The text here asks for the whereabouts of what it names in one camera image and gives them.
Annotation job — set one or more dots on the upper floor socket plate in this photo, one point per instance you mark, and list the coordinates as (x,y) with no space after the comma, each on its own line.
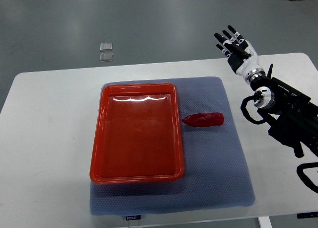
(106,46)

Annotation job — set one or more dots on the blue grey foam mat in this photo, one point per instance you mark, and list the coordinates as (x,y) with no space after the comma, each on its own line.
(216,173)

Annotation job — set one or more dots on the red plastic tray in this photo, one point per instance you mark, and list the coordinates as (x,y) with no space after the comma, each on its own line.
(138,135)

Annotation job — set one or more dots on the black table label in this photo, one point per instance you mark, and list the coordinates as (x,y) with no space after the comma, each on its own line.
(307,215)

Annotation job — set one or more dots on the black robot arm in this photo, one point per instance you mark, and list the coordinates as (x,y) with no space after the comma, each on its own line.
(292,118)

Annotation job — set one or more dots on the red pepper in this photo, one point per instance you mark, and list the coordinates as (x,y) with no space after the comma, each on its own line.
(204,119)

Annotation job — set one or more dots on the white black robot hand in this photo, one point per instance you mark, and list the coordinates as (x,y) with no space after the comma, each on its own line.
(241,56)

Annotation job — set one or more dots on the black mat label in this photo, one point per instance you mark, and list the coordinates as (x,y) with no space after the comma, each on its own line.
(133,218)

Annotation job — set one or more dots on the white table leg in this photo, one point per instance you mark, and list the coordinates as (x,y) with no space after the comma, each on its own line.
(264,222)

